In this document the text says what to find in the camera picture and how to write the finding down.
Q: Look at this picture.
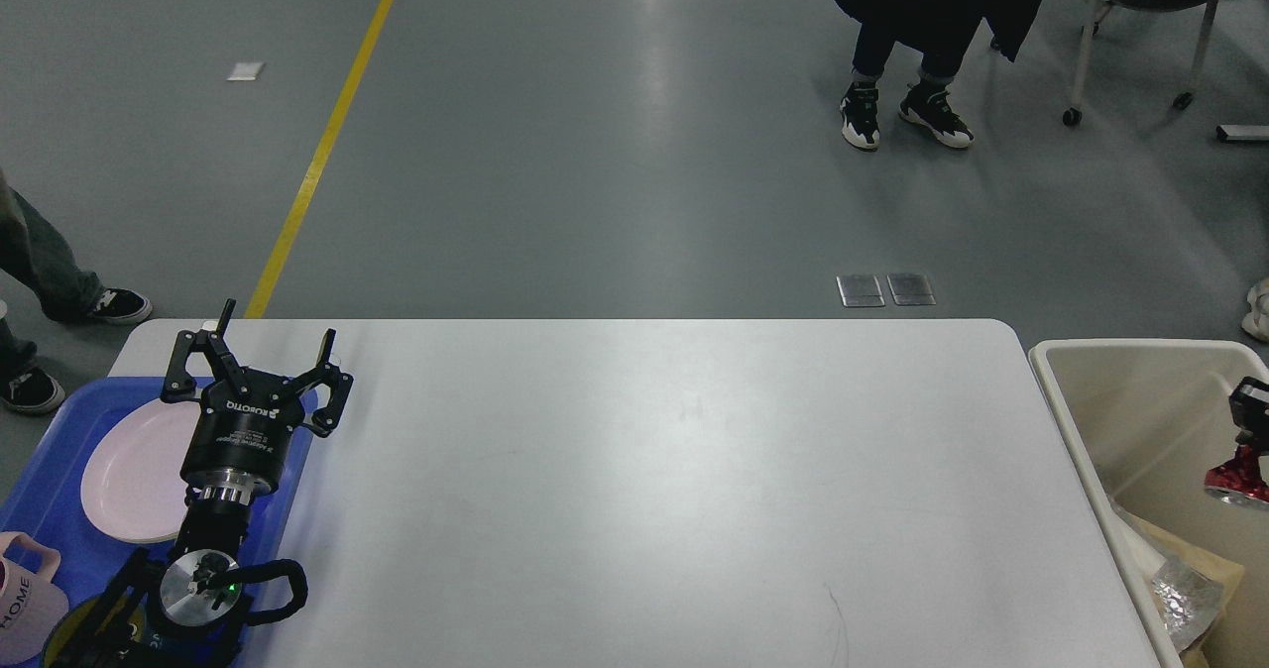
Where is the white bar on floor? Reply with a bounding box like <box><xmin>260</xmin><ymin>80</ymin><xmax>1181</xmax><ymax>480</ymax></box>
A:
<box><xmin>1214</xmin><ymin>123</ymin><xmax>1269</xmax><ymax>144</ymax></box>

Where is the shoe at edge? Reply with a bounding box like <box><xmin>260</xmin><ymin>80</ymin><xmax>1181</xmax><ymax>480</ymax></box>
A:
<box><xmin>1</xmin><ymin>319</ymin><xmax>66</xmax><ymax>417</ymax></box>
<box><xmin>1</xmin><ymin>177</ymin><xmax>154</xmax><ymax>325</ymax></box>
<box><xmin>1240</xmin><ymin>277</ymin><xmax>1268</xmax><ymax>343</ymax></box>

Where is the metal floor plate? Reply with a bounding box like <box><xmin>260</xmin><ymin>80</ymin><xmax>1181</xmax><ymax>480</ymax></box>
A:
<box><xmin>838</xmin><ymin>276</ymin><xmax>884</xmax><ymax>309</ymax></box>
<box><xmin>884</xmin><ymin>274</ymin><xmax>937</xmax><ymax>306</ymax></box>

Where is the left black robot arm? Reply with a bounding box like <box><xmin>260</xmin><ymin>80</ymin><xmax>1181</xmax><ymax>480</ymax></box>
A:
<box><xmin>42</xmin><ymin>298</ymin><xmax>354</xmax><ymax>667</ymax></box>

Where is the shoe at right edge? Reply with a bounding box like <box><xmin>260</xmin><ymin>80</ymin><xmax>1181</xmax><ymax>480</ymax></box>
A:
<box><xmin>1240</xmin><ymin>277</ymin><xmax>1268</xmax><ymax>343</ymax></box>

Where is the aluminium foil sheet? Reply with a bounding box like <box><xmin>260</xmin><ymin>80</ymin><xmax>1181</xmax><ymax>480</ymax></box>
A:
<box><xmin>1145</xmin><ymin>555</ymin><xmax>1225</xmax><ymax>653</ymax></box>

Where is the blue plastic tray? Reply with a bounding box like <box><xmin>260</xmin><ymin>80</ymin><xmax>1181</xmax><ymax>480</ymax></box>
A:
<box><xmin>1</xmin><ymin>378</ymin><xmax>313</xmax><ymax>667</ymax></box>

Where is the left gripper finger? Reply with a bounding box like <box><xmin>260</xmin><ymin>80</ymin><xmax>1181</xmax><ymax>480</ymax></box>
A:
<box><xmin>288</xmin><ymin>328</ymin><xmax>354</xmax><ymax>438</ymax></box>
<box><xmin>161</xmin><ymin>298</ymin><xmax>249</xmax><ymax>404</ymax></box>

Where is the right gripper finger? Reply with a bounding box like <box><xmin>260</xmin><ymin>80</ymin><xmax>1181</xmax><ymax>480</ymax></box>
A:
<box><xmin>1228</xmin><ymin>378</ymin><xmax>1268</xmax><ymax>451</ymax></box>

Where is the pink plate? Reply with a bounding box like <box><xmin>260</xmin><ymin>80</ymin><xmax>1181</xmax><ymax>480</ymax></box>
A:
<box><xmin>80</xmin><ymin>397</ymin><xmax>201</xmax><ymax>545</ymax></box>

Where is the white paper cup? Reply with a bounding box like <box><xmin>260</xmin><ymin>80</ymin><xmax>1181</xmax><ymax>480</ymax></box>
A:
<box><xmin>1110</xmin><ymin>502</ymin><xmax>1167</xmax><ymax>584</ymax></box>

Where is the left metal floor plate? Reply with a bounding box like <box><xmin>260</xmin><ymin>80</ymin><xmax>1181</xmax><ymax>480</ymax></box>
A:
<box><xmin>838</xmin><ymin>276</ymin><xmax>884</xmax><ymax>309</ymax></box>

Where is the pink mug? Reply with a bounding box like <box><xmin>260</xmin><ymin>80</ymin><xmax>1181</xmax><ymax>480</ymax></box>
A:
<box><xmin>1</xmin><ymin>531</ymin><xmax>69</xmax><ymax>667</ymax></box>

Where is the dark teal mug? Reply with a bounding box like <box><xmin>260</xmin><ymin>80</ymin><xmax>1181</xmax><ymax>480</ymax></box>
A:
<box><xmin>41</xmin><ymin>593</ymin><xmax>147</xmax><ymax>667</ymax></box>

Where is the person in black coat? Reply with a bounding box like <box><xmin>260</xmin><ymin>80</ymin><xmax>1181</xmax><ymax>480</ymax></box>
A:
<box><xmin>832</xmin><ymin>0</ymin><xmax>1043</xmax><ymax>152</ymax></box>

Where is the red foil wrapper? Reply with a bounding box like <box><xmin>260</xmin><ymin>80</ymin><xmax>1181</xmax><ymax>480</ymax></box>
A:
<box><xmin>1203</xmin><ymin>444</ymin><xmax>1268</xmax><ymax>511</ymax></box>

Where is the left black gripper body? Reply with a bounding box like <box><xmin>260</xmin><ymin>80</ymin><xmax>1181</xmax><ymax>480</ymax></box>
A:
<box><xmin>180</xmin><ymin>370</ymin><xmax>305</xmax><ymax>505</ymax></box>

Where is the white paper on floor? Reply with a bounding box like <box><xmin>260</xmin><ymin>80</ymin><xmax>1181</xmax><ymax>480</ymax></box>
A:
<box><xmin>226</xmin><ymin>61</ymin><xmax>266</xmax><ymax>83</ymax></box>

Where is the beige plastic bin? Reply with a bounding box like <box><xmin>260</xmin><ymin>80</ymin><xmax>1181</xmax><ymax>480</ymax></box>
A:
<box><xmin>1029</xmin><ymin>339</ymin><xmax>1268</xmax><ymax>667</ymax></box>

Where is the brown paper bag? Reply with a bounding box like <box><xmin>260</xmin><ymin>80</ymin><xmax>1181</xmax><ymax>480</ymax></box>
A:
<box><xmin>1131</xmin><ymin>513</ymin><xmax>1245</xmax><ymax>667</ymax></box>

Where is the right metal floor plate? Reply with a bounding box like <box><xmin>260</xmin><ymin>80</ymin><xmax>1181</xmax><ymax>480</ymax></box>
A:
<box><xmin>884</xmin><ymin>274</ymin><xmax>937</xmax><ymax>306</ymax></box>

